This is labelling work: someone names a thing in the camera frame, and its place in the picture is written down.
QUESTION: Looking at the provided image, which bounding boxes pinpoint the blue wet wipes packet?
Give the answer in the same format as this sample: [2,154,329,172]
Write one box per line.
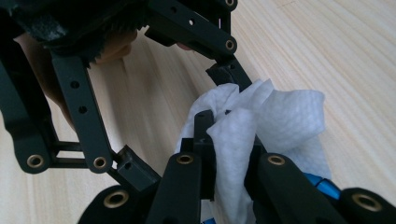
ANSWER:
[200,172,342,224]

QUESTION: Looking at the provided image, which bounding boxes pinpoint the white wet wipe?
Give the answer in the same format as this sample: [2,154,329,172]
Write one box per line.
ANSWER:
[174,77,332,224]

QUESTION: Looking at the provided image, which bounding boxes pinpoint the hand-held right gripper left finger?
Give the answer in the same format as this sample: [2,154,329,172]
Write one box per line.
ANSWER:
[180,109,218,200]

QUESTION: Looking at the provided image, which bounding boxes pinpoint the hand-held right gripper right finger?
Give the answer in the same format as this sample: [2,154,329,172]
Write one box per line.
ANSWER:
[244,134,268,200]

